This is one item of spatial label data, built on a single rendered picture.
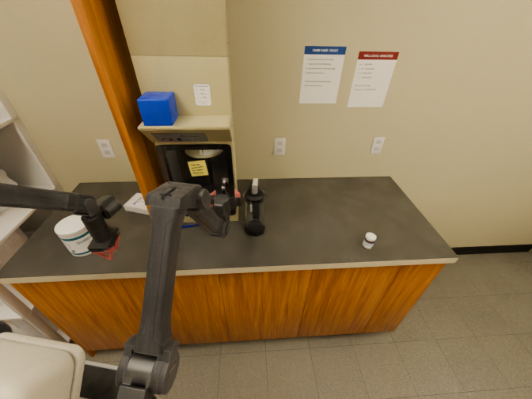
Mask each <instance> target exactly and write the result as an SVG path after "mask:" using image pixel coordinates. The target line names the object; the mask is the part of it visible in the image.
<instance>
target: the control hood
mask: <svg viewBox="0 0 532 399"><path fill-rule="evenodd" d="M138 130H139V131H141V132H142V133H143V134H144V135H145V136H146V137H147V138H148V139H149V140H150V141H151V142H153V143H164V142H159V141H158V140H157V139H156V138H155V137H154V136H153V135H152V134H151V133H204V134H205V135H206V137H207V140H208V141H200V142H232V141H233V135H232V123H231V116H178V117H177V120H176V121H175V123H174V125H173V126H144V124H143V122H142V123H141V124H140V125H139V126H138Z"/></svg>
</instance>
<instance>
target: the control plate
mask: <svg viewBox="0 0 532 399"><path fill-rule="evenodd" d="M151 134H152V135H153V136H154V137H155V138H156V139H157V140H158V141H159V142H200V141H208V140H207V137H206V135H205V134H204V133H151ZM181 135H183V136H181ZM192 135H194V136H192ZM162 139H164V140H162ZM169 139H172V140H173V141H170V140H169ZM177 139H182V141H178V140H177ZM186 139H187V140H186ZM192 139H193V140H192ZM198 139H200V140H198Z"/></svg>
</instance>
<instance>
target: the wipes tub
mask: <svg viewBox="0 0 532 399"><path fill-rule="evenodd" d="M55 232H56V234H57V235H58V236H59V238H60V239H61V241H62V242H63V244H64V245H65V246H66V247H67V248H68V250H69V251H70V253H71V254H72V255H74V256H76V257H83V256H86V255H89V254H91V252H90V251H89V250H88V249H87V247H88V246H89V244H90V242H91V241H92V240H93V239H92V237H91V235H90V234H89V231H88V230H87V229H86V227H85V225H84V224H83V222H82V221H81V215H71V216H68V217H66V218H64V219H62V220H61V221H60V222H58V223H57V224H56V226H55Z"/></svg>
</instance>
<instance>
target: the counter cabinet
mask: <svg viewBox="0 0 532 399"><path fill-rule="evenodd" d="M444 266H445V264H414V265H397V266H379V267H362V268H329V269H312V270H294V271H277V272H244V273H226V274H210V275H176V278H175V284H174V292H173V304H172V312H171V331H172V334H173V337H172V340H177V341H179V345H182V344H205V343H218V342H230V341H243V340H266V339H279V338H291V337H303V336H327V335H339V334H351V333H375V332H387V331H394V330H395V329H396V327H397V326H399V324H400V323H401V321H402V320H403V319H404V318H405V316H406V315H407V313H408V312H409V311H410V310H411V309H412V307H413V306H414V305H415V303H416V302H417V301H418V299H419V298H420V296H421V295H422V294H423V293H424V292H425V291H426V289H427V288H428V286H429V285H430V284H431V282H432V281H433V280H434V278H435V277H436V276H437V275H438V274H439V272H440V271H441V270H442V269H443V267H444ZM145 282H146V277H142V278H125V279H91V280H75V281H57V282H40V283H10V285H12V286H13V287H14V288H15V289H16V290H17V291H18V292H20V293H21V294H22V295H23V296H24V297H25V298H26V299H28V300H29V301H30V302H31V303H32V304H33V305H34V306H35V307H36V308H37V309H38V310H39V311H40V312H41V313H42V314H44V315H45V316H46V317H47V318H48V319H49V320H50V321H52V322H53V323H54V324H55V325H56V326H57V327H58V328H60V329H61V330H62V331H63V332H64V333H65V334H66V335H68V336H69V338H71V339H72V340H73V342H75V343H76V344H77V345H79V346H81V347H82V348H83V350H84V351H85V352H86V353H87V354H88V355H89V356H90V357H94V356H95V354H96V352H97V350H108V349H121V348H124V344H125V343H126V342H127V340H128V339H129V338H130V337H131V336H133V335H135V334H138V332H139V326H140V322H141V316H142V309H143V296H144V289H145Z"/></svg>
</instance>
